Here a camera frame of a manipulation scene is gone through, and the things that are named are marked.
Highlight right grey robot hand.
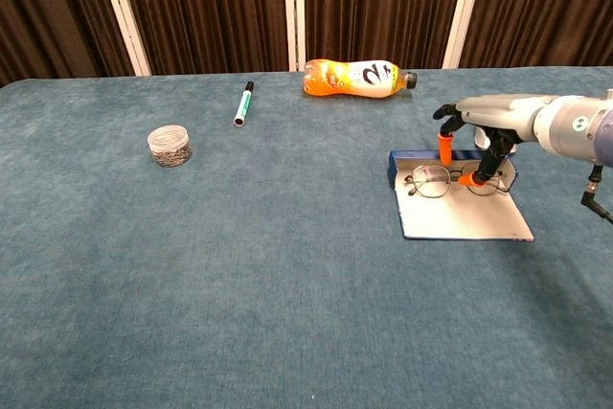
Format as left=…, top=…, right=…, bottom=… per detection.
left=432, top=92, right=548, bottom=189

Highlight thin metal round eyeglasses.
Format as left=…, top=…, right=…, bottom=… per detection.
left=404, top=163, right=511, bottom=200

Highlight blue cardboard glasses case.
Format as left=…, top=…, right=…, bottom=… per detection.
left=387, top=148, right=535, bottom=242

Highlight white computer mouse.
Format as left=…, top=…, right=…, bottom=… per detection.
left=472, top=126, right=518, bottom=156

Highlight brown pleated curtain panel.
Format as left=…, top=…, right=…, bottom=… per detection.
left=304, top=0, right=469, bottom=71
left=0, top=0, right=135, bottom=88
left=458, top=0, right=613, bottom=69
left=112, top=0, right=291, bottom=77

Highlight orange drink plastic bottle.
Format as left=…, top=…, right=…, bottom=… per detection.
left=302, top=57, right=419, bottom=100

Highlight green white marker pen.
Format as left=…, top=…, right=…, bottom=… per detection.
left=233, top=80, right=256, bottom=128

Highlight blue velvet tablecloth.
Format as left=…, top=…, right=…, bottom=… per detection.
left=0, top=65, right=613, bottom=409

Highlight clear jar of clips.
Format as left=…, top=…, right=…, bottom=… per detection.
left=147, top=124, right=193, bottom=169

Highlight white screen frame post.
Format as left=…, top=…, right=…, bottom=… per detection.
left=282, top=0, right=299, bottom=73
left=295, top=0, right=307, bottom=71
left=93, top=0, right=153, bottom=78
left=441, top=0, right=489, bottom=70

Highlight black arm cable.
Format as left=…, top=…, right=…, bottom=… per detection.
left=579, top=163, right=613, bottom=226

